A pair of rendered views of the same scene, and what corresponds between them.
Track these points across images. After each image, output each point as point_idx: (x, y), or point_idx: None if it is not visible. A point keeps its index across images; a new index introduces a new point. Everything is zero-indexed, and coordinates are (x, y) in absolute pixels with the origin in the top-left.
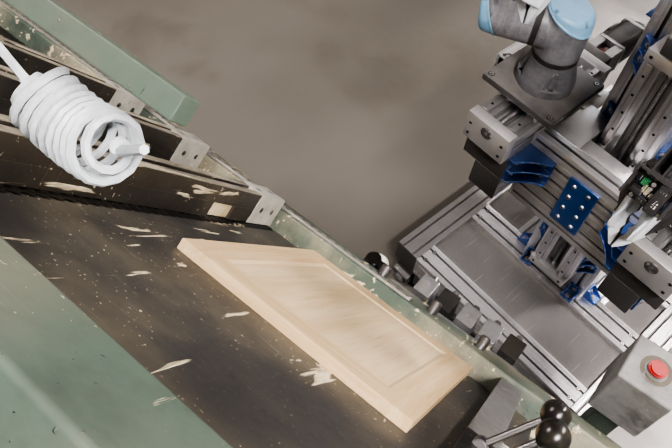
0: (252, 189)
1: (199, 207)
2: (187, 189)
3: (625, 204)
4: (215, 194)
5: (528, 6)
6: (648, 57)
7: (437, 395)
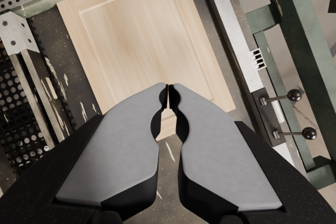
0: (18, 52)
1: (61, 110)
2: (65, 131)
3: None
4: (53, 103)
5: (162, 104)
6: None
7: (214, 58)
